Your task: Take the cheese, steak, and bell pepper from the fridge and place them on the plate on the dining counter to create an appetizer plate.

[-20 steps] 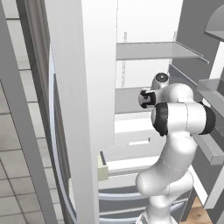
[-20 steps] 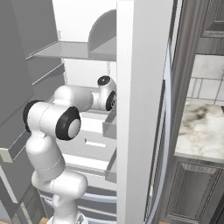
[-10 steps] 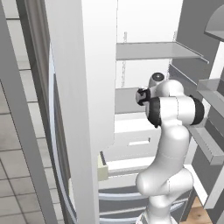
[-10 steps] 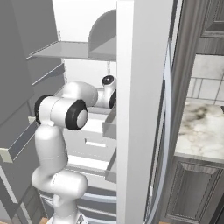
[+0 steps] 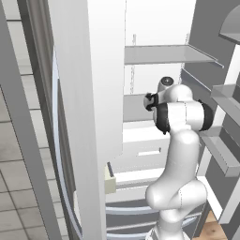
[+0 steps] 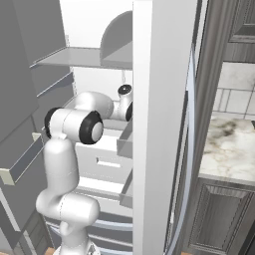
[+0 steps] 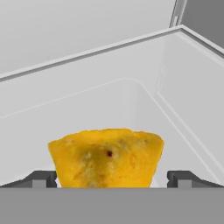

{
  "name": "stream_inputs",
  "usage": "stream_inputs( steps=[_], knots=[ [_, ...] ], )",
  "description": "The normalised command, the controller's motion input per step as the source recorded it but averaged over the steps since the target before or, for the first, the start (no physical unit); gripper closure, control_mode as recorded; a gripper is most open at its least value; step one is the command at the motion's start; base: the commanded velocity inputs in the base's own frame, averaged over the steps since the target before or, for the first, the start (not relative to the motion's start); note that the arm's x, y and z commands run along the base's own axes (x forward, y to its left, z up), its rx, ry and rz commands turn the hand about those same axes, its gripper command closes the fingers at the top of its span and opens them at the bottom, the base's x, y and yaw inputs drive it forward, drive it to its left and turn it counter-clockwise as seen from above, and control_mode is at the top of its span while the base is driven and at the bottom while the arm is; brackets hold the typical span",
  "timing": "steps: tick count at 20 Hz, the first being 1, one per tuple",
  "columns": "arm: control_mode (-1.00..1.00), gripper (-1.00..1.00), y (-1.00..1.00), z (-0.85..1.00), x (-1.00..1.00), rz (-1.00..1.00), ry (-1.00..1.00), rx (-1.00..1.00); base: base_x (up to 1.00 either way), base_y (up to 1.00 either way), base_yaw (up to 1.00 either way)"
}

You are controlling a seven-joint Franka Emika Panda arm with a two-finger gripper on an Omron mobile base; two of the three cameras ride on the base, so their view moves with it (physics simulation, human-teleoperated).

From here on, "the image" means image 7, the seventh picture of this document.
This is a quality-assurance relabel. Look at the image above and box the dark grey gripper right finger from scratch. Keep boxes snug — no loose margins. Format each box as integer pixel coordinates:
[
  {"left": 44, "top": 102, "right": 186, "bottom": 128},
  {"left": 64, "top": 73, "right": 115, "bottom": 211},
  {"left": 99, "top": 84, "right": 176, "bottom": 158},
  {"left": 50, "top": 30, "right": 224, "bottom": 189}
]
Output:
[{"left": 166, "top": 170, "right": 223, "bottom": 189}]

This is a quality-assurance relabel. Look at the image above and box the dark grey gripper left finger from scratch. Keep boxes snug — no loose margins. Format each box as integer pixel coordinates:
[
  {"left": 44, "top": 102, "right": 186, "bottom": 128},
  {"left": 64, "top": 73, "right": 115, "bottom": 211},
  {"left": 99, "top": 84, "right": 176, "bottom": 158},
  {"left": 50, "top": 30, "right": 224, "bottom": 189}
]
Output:
[{"left": 2, "top": 170, "right": 58, "bottom": 189}]

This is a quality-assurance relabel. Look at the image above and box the white fridge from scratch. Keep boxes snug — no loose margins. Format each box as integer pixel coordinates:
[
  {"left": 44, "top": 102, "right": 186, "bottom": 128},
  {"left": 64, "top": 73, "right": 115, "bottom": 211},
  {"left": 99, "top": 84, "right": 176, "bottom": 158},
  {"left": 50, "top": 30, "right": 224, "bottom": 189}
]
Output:
[{"left": 0, "top": 0, "right": 224, "bottom": 187}]

